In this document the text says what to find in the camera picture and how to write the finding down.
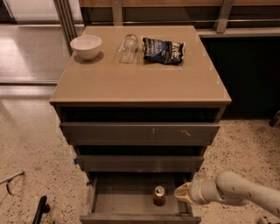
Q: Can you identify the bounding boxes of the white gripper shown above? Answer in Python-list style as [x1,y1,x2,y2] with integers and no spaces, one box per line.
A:
[174,178,219,205]

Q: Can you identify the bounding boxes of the red coke can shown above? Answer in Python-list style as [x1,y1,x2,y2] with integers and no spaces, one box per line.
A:
[153,185,165,206]

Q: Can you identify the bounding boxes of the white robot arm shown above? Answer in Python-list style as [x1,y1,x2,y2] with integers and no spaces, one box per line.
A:
[174,171,280,217]

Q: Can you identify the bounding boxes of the grey open bottom drawer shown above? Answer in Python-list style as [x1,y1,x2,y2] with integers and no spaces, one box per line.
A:
[80,172,201,224]

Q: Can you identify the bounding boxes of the grey middle drawer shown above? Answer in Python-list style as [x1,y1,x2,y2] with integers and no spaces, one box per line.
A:
[77,155,204,172]

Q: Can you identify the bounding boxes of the grey drawer cabinet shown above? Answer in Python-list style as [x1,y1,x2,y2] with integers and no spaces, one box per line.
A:
[48,25,233,224]

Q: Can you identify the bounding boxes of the grey top drawer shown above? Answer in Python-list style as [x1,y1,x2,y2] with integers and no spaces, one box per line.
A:
[60,122,220,146]

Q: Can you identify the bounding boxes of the blue tape pieces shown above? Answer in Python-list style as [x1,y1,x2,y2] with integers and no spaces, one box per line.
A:
[73,158,78,165]

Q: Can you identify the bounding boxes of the dark object right edge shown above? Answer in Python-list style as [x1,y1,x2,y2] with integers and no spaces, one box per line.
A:
[269,111,280,127]

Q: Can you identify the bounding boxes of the black tool on floor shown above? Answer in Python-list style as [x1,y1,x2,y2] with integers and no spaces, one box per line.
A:
[32,196,51,224]

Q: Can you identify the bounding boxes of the dark blue chip bag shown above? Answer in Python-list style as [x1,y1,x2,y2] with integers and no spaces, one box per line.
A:
[142,38,185,65]

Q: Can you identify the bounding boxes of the clear plastic water bottle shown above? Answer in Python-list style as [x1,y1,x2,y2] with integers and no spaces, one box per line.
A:
[118,34,138,64]

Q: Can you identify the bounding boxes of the white ceramic bowl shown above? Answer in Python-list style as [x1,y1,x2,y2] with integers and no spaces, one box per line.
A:
[70,35,102,60]

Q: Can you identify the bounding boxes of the metal bracket on floor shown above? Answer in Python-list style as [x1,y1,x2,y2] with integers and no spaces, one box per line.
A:
[0,170,25,195]

